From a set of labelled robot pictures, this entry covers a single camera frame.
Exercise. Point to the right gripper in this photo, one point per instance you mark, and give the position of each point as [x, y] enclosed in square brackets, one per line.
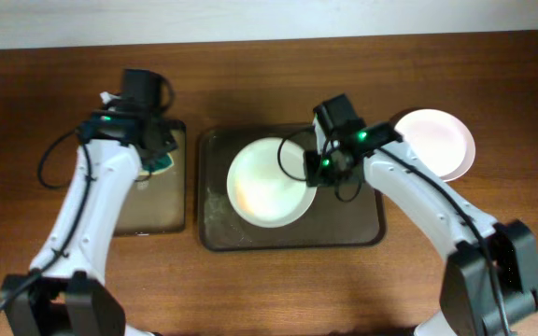
[315, 174]

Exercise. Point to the green and yellow sponge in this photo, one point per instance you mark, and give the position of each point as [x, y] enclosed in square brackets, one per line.
[159, 166]

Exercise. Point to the cream white plate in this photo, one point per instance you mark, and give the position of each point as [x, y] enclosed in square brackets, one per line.
[265, 183]

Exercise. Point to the pink plate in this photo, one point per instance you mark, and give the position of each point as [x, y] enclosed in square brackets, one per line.
[442, 141]

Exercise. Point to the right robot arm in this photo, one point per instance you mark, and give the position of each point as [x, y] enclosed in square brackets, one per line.
[491, 275]

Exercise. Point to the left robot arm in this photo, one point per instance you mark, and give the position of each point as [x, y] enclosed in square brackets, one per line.
[125, 141]

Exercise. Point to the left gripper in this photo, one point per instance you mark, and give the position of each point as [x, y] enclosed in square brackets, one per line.
[171, 143]

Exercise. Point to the large brown serving tray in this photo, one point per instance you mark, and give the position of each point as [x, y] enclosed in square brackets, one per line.
[327, 223]

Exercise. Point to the small black water tray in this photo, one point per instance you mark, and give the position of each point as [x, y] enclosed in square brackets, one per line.
[156, 204]

